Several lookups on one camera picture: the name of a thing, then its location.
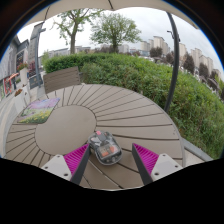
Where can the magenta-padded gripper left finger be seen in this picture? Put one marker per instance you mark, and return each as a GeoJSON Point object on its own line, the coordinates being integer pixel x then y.
{"type": "Point", "coordinates": [76, 159]}

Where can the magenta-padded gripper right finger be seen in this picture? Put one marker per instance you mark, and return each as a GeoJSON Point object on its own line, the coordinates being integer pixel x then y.
{"type": "Point", "coordinates": [147, 159]}

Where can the transparent computer mouse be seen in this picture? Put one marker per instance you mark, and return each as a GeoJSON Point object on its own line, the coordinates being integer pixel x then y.
{"type": "Point", "coordinates": [105, 150]}

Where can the green hedge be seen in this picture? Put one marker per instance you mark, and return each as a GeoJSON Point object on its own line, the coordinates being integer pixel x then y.
{"type": "Point", "coordinates": [140, 80]}

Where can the brown slatted chair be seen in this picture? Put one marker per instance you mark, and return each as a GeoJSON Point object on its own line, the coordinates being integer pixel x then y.
{"type": "Point", "coordinates": [61, 79]}

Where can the white flower planter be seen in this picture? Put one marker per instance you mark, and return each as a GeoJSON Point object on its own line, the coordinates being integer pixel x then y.
{"type": "Point", "coordinates": [23, 75]}
{"type": "Point", "coordinates": [19, 100]}

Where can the dark curved umbrella pole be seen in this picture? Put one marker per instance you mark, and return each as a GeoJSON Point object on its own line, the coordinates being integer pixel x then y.
{"type": "Point", "coordinates": [174, 66]}

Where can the tall grey sign pillar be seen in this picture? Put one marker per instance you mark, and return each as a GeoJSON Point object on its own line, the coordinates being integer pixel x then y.
{"type": "Point", "coordinates": [33, 53]}

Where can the thin-crowned tree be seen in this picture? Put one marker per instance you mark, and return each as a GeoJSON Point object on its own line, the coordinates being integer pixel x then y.
{"type": "Point", "coordinates": [72, 36]}

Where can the round-crowned tree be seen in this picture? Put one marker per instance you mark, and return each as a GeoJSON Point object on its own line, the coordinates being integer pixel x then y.
{"type": "Point", "coordinates": [115, 30]}

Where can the beige umbrella canopy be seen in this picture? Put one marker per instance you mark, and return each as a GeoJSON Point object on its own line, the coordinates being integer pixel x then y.
{"type": "Point", "coordinates": [100, 3]}

